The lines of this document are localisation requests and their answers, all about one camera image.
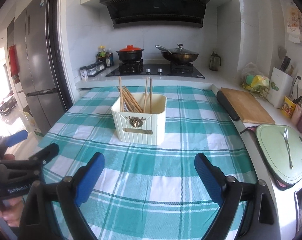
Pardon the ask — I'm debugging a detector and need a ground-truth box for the black pot orange lid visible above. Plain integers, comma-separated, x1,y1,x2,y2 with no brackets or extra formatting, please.
116,45,144,62

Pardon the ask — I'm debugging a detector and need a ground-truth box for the large steel spoon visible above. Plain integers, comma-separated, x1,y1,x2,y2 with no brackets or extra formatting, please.
123,103,130,112

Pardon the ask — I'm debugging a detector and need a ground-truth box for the black range hood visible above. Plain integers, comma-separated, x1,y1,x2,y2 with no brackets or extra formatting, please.
100,0,210,28

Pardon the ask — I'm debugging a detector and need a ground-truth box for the spice jar white label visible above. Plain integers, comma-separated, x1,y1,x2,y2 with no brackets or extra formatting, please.
79,66,88,81

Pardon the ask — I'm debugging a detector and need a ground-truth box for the black wok glass lid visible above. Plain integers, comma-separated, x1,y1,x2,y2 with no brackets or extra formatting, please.
155,43,199,64

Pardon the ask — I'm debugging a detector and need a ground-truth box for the wooden cutting board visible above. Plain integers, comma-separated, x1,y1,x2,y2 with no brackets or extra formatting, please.
220,88,275,125

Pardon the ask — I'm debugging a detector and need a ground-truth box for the steel fork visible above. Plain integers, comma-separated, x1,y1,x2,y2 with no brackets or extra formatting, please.
283,128,293,169

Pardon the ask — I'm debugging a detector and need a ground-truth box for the black spice rack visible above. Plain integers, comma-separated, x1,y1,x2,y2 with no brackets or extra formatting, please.
86,60,106,77

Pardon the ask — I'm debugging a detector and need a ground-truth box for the grey refrigerator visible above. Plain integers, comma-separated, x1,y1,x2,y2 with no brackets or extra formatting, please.
13,0,66,135

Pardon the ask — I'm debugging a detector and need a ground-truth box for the teal checkered tablecloth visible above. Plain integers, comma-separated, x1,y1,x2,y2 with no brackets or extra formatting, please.
39,86,257,239

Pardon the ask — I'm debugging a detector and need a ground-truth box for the yellow printed cup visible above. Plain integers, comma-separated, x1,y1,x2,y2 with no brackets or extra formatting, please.
281,96,296,118

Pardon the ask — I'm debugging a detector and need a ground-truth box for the cream utensil holder box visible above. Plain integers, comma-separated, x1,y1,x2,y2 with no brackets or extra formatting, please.
111,93,167,146

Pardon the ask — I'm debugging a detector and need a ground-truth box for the hanging towel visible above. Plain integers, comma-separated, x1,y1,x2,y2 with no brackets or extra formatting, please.
286,5,302,44

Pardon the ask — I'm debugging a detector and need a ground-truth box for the sauce bottles group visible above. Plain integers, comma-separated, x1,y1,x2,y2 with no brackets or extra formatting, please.
97,46,114,68

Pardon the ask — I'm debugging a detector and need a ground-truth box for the green plastic cutting board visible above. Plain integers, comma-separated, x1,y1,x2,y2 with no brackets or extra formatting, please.
255,124,302,186

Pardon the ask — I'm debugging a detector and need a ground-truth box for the person's left hand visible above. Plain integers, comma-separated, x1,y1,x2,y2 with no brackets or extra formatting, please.
0,197,24,227

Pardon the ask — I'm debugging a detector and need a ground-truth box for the white knife block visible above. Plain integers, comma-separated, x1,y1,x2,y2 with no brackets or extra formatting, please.
266,68,293,109

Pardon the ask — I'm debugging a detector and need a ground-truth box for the black gas stove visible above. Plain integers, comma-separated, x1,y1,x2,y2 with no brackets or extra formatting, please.
107,60,205,79

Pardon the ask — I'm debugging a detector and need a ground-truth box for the plastic bag with sponges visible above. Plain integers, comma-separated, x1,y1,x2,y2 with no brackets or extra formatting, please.
241,62,279,99

